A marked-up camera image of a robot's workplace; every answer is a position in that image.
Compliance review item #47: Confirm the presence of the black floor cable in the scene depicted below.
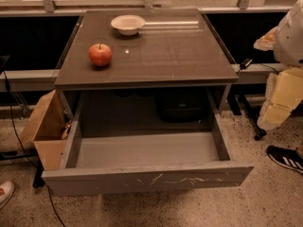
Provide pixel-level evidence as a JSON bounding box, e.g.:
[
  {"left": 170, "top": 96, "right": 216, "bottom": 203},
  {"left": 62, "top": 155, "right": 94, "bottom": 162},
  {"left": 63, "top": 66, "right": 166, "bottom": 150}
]
[{"left": 1, "top": 69, "right": 66, "bottom": 227}]

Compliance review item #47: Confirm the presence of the grey drawer cabinet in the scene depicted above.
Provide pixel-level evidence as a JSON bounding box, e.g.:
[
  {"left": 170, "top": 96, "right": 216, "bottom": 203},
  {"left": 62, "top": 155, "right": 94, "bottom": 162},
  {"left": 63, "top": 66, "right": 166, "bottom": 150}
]
[{"left": 53, "top": 7, "right": 240, "bottom": 134}]

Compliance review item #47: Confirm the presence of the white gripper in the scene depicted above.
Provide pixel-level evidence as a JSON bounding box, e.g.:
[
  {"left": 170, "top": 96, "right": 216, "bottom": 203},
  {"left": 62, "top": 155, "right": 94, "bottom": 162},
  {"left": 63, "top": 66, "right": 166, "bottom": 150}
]
[{"left": 253, "top": 26, "right": 303, "bottom": 131}]

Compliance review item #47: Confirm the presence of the black box under cabinet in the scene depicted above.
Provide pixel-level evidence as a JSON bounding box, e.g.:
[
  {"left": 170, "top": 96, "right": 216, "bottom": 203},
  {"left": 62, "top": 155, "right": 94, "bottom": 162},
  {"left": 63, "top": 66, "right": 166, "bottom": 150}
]
[{"left": 155, "top": 87, "right": 208, "bottom": 123}]

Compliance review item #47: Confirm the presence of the black table leg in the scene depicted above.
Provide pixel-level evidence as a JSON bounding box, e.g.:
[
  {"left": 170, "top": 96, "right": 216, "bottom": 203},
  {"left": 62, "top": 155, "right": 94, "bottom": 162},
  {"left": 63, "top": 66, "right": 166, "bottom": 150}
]
[{"left": 227, "top": 86, "right": 267, "bottom": 141}]

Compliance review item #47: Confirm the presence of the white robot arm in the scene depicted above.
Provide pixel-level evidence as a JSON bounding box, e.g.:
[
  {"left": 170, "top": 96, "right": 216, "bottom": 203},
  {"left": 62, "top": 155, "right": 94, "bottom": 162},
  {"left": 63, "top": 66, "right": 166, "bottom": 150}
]
[{"left": 254, "top": 0, "right": 303, "bottom": 131}]

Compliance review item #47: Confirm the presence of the black white sneaker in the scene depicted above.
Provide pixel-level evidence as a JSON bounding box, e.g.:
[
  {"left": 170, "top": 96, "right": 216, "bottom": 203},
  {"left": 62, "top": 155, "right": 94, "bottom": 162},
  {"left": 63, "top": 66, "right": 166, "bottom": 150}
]
[{"left": 266, "top": 146, "right": 303, "bottom": 174}]

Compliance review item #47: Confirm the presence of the white red sneaker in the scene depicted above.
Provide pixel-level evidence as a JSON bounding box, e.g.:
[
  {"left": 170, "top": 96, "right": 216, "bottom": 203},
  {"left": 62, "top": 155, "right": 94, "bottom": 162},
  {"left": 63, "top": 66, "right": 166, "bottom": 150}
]
[{"left": 0, "top": 181, "right": 14, "bottom": 209}]

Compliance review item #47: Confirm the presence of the brown cardboard box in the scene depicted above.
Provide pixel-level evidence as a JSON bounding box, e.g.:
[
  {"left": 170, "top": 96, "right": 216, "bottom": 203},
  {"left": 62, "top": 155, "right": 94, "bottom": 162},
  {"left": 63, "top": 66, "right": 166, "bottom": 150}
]
[{"left": 20, "top": 90, "right": 68, "bottom": 171}]

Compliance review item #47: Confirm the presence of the white bowl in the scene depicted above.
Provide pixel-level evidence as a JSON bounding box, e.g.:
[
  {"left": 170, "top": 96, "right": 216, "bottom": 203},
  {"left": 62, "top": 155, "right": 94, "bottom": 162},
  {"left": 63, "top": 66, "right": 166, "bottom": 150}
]
[{"left": 111, "top": 15, "right": 145, "bottom": 36}]

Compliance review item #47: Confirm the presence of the black power adapter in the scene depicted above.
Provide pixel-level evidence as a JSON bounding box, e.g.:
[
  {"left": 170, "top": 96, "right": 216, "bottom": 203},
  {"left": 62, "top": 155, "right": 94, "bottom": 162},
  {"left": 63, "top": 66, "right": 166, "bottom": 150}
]
[{"left": 240, "top": 58, "right": 253, "bottom": 70}]

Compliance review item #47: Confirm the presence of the red apple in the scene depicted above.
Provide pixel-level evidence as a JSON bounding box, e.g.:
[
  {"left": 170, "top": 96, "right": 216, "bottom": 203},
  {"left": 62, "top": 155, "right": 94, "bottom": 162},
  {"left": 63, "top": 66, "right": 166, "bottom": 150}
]
[{"left": 88, "top": 44, "right": 113, "bottom": 67}]

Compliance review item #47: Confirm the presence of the open grey top drawer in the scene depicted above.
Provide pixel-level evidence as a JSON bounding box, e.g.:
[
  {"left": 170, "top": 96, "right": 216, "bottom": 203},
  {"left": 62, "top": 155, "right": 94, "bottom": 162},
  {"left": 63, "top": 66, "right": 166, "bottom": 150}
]
[{"left": 43, "top": 90, "right": 253, "bottom": 196}]

